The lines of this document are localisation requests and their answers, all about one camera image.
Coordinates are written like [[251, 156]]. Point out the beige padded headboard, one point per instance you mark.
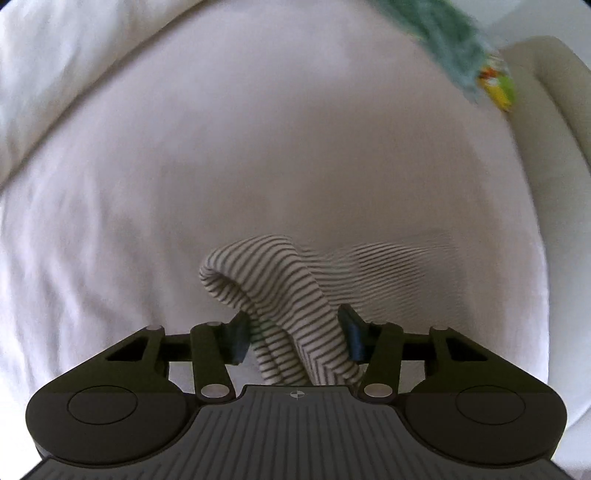
[[549, 115]]

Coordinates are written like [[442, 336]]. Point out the grey white striped garment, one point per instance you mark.
[[300, 304]]

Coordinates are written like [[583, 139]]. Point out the beige rolled duvet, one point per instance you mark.
[[55, 60]]

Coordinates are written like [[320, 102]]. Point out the pale pink bed blanket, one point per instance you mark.
[[277, 161]]

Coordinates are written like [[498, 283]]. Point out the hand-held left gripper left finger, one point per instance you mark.
[[212, 355]]

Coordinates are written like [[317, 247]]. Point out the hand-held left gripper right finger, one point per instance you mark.
[[383, 355]]

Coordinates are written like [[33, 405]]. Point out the yellow green cartoon pillow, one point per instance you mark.
[[498, 85]]

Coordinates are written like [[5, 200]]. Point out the green towel blanket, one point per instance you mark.
[[438, 41]]

